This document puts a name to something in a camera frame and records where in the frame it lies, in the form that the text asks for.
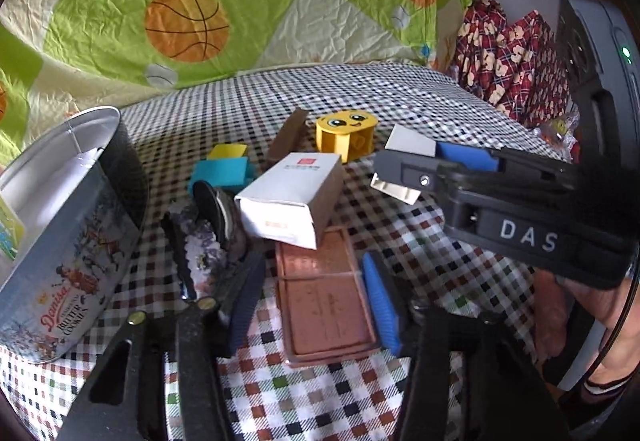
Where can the small yellow toy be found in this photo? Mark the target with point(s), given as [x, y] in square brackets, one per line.
[560, 128]

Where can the green snack packet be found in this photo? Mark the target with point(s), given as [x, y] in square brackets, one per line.
[10, 226]

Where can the small white card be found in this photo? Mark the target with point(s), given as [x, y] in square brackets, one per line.
[410, 141]

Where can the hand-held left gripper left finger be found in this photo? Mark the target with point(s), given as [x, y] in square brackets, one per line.
[246, 306]

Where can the grey patterned pouch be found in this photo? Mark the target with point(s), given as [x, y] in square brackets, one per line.
[215, 253]

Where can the brown wooden block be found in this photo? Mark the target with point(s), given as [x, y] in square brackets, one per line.
[287, 141]

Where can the black hair clip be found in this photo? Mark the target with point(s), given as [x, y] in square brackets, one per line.
[179, 256]

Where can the red floral cloth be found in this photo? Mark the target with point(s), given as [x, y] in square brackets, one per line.
[505, 56]

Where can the yellow smiley face block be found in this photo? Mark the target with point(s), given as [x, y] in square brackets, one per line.
[345, 133]

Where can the blue toy block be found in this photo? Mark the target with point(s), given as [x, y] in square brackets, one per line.
[220, 176]

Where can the person's right hand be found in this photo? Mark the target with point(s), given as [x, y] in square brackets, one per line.
[552, 316]

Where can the white carton box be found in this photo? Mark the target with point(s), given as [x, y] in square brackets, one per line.
[285, 201]

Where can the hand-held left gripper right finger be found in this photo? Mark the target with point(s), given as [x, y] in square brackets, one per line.
[382, 306]

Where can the small yellow block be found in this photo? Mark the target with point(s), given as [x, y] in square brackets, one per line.
[227, 151]

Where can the person's right forearm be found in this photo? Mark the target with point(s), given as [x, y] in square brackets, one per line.
[595, 396]

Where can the rose gold case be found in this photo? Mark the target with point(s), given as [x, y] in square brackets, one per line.
[325, 306]

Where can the checkered tablecloth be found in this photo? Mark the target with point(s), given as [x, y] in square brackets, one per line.
[400, 96]

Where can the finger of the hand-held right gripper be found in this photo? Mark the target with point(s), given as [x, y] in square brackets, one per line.
[407, 171]
[467, 156]

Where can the black round case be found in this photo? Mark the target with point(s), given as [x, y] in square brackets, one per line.
[210, 206]

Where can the round metal cookie tin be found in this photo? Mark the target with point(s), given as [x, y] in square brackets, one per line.
[65, 271]

